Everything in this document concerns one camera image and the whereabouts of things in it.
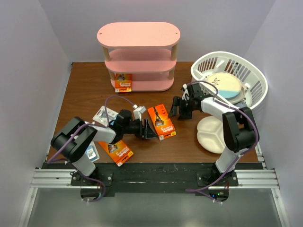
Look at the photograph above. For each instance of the cream and blue floral plate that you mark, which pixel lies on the cream and blue floral plate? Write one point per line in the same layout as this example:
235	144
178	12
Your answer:
228	85

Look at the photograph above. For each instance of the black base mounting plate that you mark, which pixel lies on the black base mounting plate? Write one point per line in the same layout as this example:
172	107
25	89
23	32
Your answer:
160	178

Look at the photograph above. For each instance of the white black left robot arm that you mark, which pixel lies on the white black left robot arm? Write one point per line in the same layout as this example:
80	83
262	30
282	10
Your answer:
74	138

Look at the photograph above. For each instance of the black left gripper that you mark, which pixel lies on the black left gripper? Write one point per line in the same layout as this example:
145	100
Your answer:
147	131

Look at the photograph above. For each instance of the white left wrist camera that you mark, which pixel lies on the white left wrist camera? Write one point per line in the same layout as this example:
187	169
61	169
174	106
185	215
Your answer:
138	111

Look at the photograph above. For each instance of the pink three-tier wooden shelf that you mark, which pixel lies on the pink three-tier wooden shelf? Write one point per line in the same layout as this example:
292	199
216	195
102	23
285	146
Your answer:
147	50

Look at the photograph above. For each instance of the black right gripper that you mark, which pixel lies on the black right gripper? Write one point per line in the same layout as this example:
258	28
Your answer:
177	101

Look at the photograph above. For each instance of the cream divided plate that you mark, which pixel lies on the cream divided plate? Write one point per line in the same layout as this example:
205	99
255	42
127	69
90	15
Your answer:
210	134

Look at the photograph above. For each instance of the aluminium frame rail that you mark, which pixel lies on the aluminium frame rail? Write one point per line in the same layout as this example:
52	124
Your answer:
53	202

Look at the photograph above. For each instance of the orange razor box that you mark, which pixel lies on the orange razor box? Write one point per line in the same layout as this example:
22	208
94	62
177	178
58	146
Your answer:
119	152
123	82
161	122

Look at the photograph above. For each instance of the blue razor blister pack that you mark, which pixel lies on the blue razor blister pack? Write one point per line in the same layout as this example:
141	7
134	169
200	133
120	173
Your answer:
104	116
92	152

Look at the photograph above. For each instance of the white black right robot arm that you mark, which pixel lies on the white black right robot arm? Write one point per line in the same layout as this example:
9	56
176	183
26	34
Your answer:
240	133

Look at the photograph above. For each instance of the white plastic laundry basket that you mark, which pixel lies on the white plastic laundry basket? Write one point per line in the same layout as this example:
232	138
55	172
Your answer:
254	84

